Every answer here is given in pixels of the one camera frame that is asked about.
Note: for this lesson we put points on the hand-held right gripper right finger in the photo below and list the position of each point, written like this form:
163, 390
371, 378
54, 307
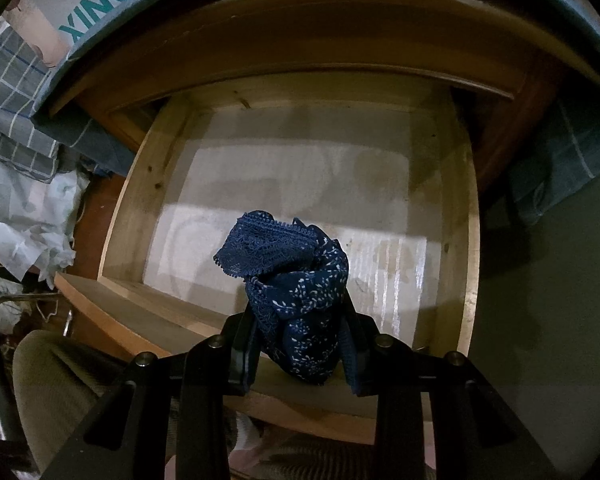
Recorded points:
352, 365

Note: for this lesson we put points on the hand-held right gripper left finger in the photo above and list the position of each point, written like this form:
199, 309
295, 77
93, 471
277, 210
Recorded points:
247, 360

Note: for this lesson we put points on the dark blue patterned underwear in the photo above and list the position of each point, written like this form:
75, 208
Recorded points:
300, 300

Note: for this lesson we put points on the wooden drawer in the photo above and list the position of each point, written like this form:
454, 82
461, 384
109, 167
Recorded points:
280, 170

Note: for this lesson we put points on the beige cushioned chair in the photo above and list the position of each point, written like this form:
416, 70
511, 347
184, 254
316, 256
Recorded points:
50, 385

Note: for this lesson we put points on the bed with green sheet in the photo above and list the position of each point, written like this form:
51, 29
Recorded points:
555, 335

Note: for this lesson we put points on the white crumpled plastic sheet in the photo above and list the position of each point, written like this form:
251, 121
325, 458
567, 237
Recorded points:
25, 220

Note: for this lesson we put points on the blue checked cloth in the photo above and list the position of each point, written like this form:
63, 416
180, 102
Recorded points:
570, 145

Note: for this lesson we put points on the grey plaid bedding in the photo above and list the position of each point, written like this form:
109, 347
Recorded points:
10, 100

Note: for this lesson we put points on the leaf print curtain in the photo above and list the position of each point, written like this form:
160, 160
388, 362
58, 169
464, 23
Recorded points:
35, 35

